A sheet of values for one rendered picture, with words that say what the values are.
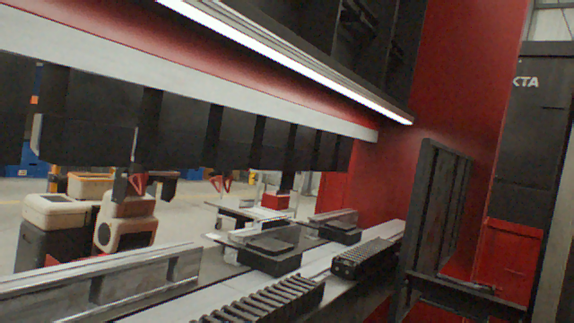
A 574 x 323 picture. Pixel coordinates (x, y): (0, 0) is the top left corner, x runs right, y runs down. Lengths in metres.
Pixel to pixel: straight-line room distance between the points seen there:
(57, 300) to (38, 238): 1.27
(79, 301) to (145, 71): 0.46
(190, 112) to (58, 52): 0.31
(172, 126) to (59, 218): 1.27
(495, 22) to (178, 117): 1.66
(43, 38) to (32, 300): 0.44
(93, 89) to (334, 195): 1.69
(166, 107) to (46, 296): 0.41
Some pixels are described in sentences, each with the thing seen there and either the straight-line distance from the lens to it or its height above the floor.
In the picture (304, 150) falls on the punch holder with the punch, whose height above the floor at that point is 1.25.
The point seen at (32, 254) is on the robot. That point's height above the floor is 0.57.
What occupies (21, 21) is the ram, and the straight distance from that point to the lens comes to 0.72.
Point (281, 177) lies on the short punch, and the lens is 1.37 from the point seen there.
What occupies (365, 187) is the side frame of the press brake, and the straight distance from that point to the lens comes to 2.20.
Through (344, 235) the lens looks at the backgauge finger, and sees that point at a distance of 1.28.
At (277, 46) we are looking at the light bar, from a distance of 0.83.
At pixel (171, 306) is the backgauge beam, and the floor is 0.98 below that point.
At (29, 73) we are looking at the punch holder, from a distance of 0.72.
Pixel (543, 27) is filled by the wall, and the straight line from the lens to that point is 8.65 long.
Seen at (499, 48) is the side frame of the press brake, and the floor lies 1.86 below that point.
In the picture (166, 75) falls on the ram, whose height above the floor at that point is 1.37.
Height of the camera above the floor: 1.29
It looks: 3 degrees down
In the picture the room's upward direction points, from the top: 10 degrees clockwise
